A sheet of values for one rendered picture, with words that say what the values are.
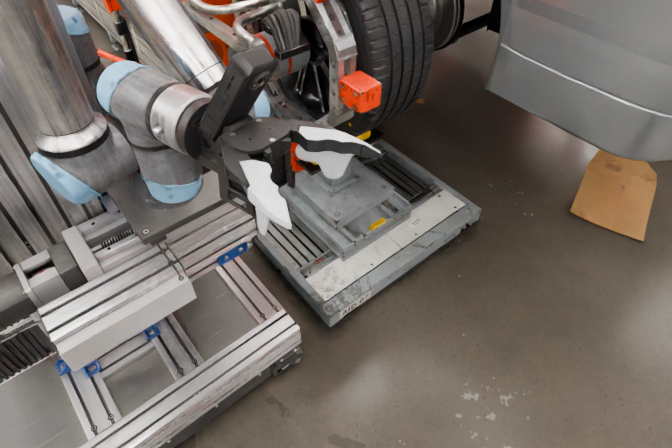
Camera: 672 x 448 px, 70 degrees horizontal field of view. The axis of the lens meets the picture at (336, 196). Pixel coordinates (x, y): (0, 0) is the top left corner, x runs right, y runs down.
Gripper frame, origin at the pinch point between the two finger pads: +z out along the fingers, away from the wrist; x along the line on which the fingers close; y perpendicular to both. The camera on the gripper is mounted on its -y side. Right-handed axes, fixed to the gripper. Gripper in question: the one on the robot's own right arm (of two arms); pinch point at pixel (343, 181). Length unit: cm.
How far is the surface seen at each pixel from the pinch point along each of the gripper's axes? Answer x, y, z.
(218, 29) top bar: -54, 19, -76
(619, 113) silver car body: -97, 24, 18
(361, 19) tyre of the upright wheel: -74, 12, -44
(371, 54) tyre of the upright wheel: -74, 20, -40
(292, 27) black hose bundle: -60, 14, -56
